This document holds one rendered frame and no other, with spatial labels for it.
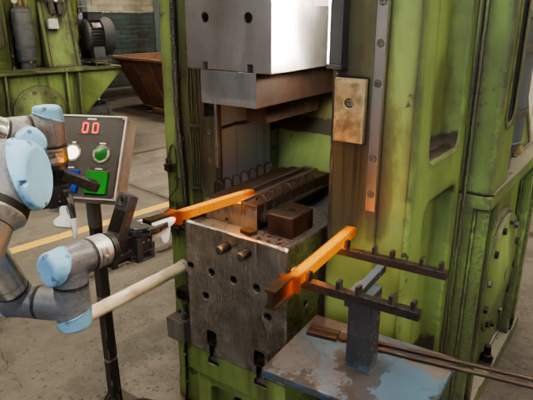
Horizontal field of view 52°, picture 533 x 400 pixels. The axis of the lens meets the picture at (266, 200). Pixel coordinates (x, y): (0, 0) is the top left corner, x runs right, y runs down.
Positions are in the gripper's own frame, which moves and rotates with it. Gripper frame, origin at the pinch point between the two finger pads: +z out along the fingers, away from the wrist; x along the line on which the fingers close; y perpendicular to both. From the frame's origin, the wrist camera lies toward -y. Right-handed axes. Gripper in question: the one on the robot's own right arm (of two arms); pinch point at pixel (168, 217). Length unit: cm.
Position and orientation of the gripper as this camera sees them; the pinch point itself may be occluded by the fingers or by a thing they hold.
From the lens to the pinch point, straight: 141.6
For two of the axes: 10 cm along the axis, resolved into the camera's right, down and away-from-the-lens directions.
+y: 0.0, 9.6, 2.9
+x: 8.1, 1.7, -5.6
